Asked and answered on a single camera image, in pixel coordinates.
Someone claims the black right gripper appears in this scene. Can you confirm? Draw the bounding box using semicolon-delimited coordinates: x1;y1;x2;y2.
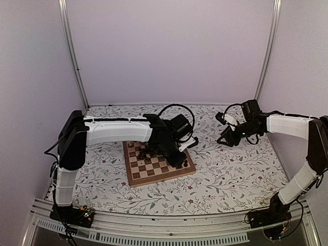
217;121;259;148

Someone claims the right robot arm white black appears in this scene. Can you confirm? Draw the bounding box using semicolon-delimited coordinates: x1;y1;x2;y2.
216;99;327;227

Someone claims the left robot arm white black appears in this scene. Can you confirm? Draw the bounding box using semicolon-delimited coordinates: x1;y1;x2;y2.
44;110;198;227

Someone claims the pile of dark chess pieces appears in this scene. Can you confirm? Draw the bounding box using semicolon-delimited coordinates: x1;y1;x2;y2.
137;144;162;160

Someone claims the wooden chess board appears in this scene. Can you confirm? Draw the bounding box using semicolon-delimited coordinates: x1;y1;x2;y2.
123;141;196;188

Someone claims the floral patterned table mat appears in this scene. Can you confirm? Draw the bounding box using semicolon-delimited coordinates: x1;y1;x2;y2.
72;105;288;215

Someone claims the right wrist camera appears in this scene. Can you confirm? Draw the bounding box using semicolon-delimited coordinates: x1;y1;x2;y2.
215;112;236;126

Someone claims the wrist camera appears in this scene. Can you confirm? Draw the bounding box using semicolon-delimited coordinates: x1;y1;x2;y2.
215;112;236;126
179;137;199;152

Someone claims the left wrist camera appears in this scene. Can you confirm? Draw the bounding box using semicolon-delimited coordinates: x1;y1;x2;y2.
179;137;199;152

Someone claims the black looped cable left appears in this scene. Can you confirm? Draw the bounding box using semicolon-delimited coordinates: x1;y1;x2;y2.
158;103;195;129

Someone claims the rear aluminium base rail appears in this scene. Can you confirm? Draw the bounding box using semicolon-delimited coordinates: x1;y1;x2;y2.
88;102;242;108

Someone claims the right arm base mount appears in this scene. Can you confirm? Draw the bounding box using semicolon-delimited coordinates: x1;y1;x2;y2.
245;202;292;241

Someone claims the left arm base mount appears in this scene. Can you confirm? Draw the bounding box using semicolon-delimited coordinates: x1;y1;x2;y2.
50;205;95;228

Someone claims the right aluminium frame post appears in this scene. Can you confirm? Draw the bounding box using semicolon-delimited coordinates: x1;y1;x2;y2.
254;0;282;101

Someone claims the aluminium frame post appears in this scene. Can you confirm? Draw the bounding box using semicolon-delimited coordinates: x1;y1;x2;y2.
254;0;282;101
58;0;90;109

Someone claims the front aluminium slotted rail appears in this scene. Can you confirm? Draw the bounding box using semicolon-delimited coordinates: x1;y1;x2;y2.
22;199;323;245

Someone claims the left aluminium frame post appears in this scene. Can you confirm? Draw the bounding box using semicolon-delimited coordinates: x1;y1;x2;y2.
58;0;90;109

